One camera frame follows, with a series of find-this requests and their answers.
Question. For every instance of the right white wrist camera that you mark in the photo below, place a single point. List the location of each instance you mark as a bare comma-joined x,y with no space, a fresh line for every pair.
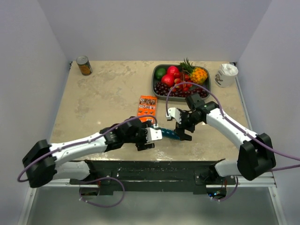
173,113

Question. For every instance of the aluminium rail frame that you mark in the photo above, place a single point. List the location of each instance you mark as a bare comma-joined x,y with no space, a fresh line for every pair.
265,181

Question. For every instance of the red apple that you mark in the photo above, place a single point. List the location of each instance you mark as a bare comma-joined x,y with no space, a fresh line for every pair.
172,70
168,80

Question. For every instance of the dark grape bunch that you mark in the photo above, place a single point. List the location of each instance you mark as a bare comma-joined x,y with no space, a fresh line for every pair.
180,91

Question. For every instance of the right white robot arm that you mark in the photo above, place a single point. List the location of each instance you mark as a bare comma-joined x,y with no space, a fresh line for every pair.
255,156

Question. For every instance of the teal weekly pill organizer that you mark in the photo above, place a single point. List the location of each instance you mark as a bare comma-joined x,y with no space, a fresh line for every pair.
167,133

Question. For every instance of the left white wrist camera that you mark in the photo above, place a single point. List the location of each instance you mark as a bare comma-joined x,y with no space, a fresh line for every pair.
153,133

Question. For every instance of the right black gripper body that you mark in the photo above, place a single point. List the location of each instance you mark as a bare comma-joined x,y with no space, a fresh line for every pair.
188,121

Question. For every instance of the small pineapple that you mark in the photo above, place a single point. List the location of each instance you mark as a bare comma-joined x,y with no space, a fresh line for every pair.
192,73

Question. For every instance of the tin can yellow label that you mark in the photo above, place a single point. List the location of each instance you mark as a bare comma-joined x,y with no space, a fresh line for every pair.
84,65

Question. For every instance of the orange cardboard box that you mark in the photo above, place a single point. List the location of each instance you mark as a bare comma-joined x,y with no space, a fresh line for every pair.
147,106

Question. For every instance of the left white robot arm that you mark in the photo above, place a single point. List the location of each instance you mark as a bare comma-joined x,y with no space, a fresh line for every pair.
46,161

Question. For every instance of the red cherry cluster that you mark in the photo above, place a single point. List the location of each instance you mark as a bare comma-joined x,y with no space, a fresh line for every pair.
181,81

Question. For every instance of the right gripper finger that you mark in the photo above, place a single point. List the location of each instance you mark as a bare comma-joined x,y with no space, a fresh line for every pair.
179,133
186,137

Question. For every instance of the green lime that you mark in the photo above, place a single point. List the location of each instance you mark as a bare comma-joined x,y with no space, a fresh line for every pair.
159,73

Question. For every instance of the red apple lower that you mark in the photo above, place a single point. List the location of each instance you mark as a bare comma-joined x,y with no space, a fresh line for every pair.
168,80

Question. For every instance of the grey fruit tray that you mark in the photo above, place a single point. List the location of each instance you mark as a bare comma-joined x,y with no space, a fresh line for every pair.
206,86

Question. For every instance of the red apple upper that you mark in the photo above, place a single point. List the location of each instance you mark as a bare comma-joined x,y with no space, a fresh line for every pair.
172,70

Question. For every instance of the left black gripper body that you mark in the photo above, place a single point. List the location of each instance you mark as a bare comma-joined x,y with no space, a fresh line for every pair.
139,138

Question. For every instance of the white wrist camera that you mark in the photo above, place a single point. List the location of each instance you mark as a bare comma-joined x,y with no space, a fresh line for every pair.
153,133
173,113

